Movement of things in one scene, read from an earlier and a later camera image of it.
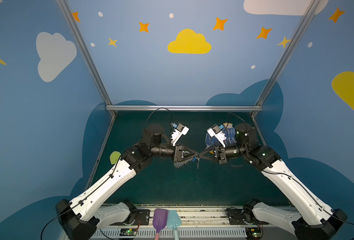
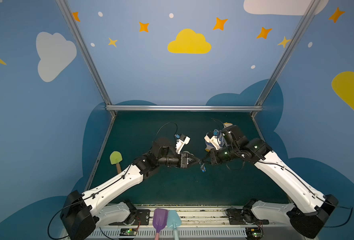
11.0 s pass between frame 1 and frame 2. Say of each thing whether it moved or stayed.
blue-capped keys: moved
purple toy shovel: stayed
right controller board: stayed
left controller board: stayed
